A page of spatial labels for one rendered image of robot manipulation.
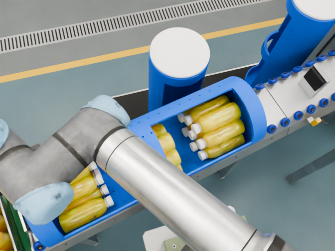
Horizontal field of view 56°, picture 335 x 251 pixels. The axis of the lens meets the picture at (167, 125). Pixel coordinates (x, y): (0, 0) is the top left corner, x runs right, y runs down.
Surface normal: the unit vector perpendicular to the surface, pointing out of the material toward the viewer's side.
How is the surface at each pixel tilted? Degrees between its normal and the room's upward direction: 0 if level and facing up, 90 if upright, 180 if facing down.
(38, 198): 7
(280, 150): 0
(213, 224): 13
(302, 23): 90
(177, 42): 0
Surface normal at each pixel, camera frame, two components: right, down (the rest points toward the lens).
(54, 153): 0.11, -0.35
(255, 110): 0.25, 0.01
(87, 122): -0.08, -0.43
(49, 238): 0.44, 0.56
